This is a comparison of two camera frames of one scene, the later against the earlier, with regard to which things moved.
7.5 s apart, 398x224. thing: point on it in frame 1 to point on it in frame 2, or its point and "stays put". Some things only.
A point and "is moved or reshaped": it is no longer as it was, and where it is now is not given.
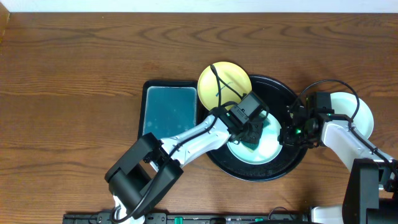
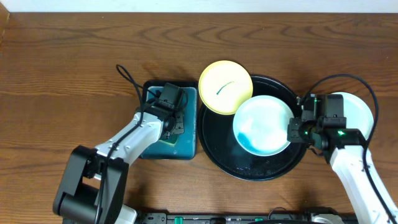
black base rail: (102, 218) stays put
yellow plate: (222, 84) stays put
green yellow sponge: (251, 147) is moved or reshaped
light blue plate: (346, 103) stays put
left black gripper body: (252, 133) to (178, 126)
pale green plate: (268, 146) is moved or reshaped
